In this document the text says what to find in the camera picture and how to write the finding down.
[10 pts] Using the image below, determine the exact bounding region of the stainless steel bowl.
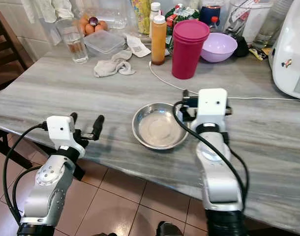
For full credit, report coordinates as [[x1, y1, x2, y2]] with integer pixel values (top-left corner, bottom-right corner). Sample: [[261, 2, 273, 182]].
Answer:
[[132, 102, 190, 150]]

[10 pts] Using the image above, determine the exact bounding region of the pink plastic tumbler with lid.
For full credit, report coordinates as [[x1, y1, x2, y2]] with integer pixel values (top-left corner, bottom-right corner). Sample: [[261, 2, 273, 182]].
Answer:
[[172, 19, 210, 80]]

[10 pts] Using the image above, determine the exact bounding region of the orange sauce squeeze bottle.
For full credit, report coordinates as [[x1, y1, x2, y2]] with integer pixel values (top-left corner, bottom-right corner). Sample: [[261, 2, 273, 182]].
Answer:
[[150, 15, 168, 66]]

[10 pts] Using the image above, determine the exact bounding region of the lilac plastic bowl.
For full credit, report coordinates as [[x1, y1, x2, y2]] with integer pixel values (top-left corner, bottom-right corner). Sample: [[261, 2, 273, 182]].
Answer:
[[201, 33, 238, 63]]

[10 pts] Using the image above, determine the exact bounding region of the grey crumpled cloth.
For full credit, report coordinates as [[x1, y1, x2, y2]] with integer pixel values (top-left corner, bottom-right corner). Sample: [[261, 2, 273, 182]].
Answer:
[[93, 49, 136, 78]]

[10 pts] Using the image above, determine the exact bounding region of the white paper packet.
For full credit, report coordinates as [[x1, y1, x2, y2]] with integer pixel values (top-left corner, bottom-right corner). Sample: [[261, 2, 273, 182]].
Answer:
[[126, 35, 151, 58]]

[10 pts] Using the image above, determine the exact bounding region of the clear drinking glass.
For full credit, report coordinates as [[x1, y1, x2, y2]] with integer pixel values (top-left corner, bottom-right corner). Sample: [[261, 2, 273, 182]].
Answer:
[[56, 18, 90, 64]]

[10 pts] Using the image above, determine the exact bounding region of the small black object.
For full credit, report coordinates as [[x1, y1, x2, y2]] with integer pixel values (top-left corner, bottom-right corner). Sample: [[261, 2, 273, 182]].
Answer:
[[234, 35, 250, 58]]

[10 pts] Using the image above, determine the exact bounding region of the dark wooden table leg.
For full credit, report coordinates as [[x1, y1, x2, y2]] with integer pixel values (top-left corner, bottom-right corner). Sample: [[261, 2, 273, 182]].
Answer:
[[0, 127, 24, 169]]

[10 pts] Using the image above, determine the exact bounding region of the small red capped bottle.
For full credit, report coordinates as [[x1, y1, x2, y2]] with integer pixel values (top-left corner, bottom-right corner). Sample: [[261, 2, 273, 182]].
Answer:
[[210, 16, 220, 31]]

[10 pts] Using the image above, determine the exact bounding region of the clear plastic food container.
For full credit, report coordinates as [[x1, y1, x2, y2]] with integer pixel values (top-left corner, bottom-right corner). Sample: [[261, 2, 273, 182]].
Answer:
[[84, 30, 126, 58]]

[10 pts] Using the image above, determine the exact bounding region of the green food packet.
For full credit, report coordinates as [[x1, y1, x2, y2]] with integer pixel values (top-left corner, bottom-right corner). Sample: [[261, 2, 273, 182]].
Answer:
[[167, 4, 201, 50]]

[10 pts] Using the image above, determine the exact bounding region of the yellow black snack packet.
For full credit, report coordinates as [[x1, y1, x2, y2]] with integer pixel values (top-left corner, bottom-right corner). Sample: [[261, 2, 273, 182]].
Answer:
[[248, 46, 270, 61]]

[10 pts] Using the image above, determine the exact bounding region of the dark blue jar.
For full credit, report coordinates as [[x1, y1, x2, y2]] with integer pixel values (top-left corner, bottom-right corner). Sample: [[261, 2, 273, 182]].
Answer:
[[199, 0, 222, 26]]

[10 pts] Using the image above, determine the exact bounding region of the white capped bottle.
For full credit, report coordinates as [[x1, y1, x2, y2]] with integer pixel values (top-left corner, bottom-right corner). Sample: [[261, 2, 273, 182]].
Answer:
[[149, 2, 162, 25]]

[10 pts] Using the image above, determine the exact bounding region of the yellow patterned container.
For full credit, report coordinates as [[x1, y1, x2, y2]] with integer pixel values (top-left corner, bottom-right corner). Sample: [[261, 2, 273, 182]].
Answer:
[[131, 0, 152, 34]]

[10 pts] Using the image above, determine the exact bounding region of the clear plastic bag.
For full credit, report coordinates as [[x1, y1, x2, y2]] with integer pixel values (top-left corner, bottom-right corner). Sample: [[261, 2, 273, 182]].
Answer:
[[223, 0, 273, 44]]

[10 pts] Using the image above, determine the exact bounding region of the dark wooden chair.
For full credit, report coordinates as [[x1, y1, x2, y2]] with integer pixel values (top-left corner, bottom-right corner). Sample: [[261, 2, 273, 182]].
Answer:
[[0, 7, 35, 94]]

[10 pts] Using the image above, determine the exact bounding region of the white hanging towel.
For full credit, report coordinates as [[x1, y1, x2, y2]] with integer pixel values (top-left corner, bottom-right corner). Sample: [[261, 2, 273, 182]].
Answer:
[[19, 0, 73, 24]]

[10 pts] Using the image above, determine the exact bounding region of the white kitchen appliance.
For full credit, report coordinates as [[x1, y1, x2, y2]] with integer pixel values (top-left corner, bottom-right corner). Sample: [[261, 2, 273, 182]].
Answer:
[[270, 0, 300, 102]]

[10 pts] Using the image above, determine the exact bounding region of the clear glass jug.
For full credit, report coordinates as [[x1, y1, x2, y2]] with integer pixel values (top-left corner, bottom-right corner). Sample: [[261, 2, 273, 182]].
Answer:
[[252, 0, 294, 50]]

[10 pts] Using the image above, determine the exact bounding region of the black robot foot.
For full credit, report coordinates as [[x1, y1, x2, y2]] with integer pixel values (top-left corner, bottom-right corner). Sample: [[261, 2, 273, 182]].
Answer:
[[156, 221, 186, 236]]

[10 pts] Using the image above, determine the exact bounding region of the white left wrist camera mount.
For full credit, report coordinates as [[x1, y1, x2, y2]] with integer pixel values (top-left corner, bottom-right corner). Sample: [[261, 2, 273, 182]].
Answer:
[[46, 116, 75, 148]]

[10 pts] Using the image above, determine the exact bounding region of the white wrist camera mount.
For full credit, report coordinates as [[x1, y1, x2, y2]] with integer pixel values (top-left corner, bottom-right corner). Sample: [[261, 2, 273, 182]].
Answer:
[[197, 88, 228, 124], [46, 116, 75, 148]]

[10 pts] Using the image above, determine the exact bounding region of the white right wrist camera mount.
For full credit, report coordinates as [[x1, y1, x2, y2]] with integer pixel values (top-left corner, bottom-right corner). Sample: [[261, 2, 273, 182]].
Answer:
[[197, 88, 228, 124]]

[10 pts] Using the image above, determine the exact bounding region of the thin white power cable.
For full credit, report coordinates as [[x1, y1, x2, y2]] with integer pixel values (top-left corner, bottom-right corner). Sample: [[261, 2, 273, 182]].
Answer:
[[149, 61, 300, 102]]

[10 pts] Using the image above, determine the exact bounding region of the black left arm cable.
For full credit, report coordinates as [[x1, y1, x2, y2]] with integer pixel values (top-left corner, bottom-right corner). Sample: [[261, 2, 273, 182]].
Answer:
[[2, 123, 48, 226]]

